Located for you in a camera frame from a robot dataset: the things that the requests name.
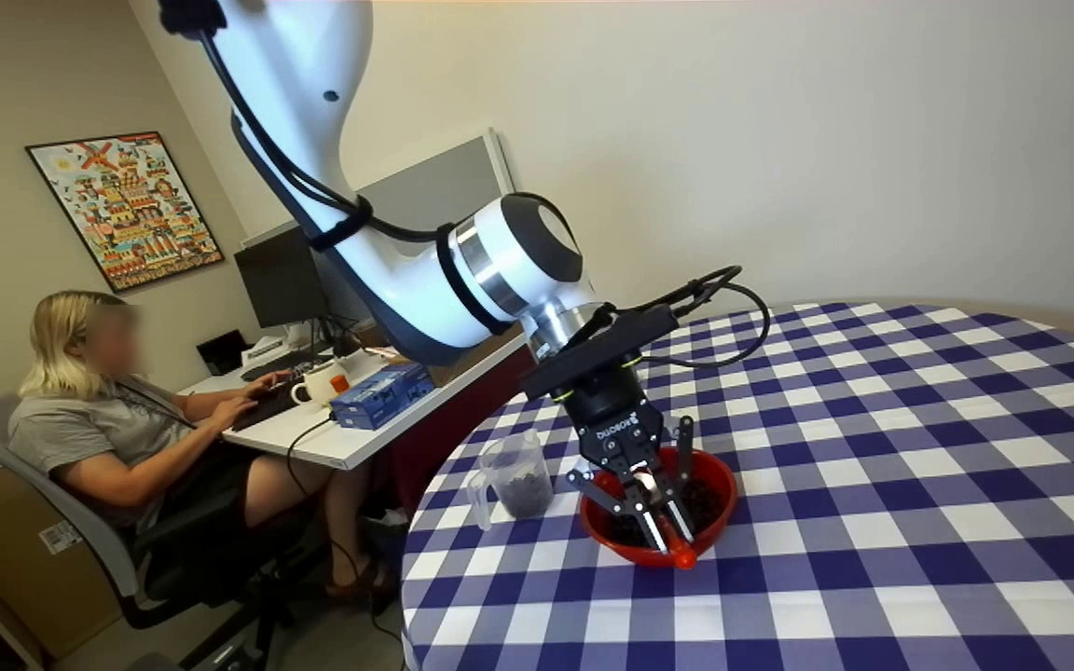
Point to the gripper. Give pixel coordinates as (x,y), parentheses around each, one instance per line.
(616,419)

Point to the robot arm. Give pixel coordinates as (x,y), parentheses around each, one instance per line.
(313,84)

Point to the blue white checkered tablecloth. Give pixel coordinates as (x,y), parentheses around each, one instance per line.
(873,485)

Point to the person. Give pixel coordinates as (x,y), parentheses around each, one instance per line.
(89,419)

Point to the grey office chair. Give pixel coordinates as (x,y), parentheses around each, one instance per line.
(80,527)

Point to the red bowl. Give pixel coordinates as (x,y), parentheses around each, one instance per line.
(719,485)

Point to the colourful framed poster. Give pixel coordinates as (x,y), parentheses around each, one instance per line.
(125,210)

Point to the clear plastic measuring cup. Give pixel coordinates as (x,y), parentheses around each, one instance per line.
(518,466)

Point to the blue box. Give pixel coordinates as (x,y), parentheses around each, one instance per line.
(378,396)

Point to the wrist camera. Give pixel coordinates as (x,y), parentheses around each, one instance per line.
(598,349)

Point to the white desk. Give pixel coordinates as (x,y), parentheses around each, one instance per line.
(332,443)

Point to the heap of dark beans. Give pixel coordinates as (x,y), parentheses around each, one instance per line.
(705,508)

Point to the white mug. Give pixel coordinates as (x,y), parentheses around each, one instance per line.
(321,384)

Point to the cardboard box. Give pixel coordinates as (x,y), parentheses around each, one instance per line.
(6,559)

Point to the black monitor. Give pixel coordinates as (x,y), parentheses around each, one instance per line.
(278,280)

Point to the small black device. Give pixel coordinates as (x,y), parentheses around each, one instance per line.
(220,352)

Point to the black keyboard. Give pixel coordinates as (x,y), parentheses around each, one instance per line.
(267,403)

